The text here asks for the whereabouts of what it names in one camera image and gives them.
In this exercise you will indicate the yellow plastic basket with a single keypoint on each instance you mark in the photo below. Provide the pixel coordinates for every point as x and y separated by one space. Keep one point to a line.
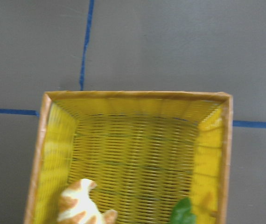
146 150

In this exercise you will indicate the toy croissant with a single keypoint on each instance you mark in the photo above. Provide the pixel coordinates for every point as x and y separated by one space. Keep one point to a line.
76 207

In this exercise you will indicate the toy carrot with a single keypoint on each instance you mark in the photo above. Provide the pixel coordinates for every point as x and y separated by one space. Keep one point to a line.
182 213

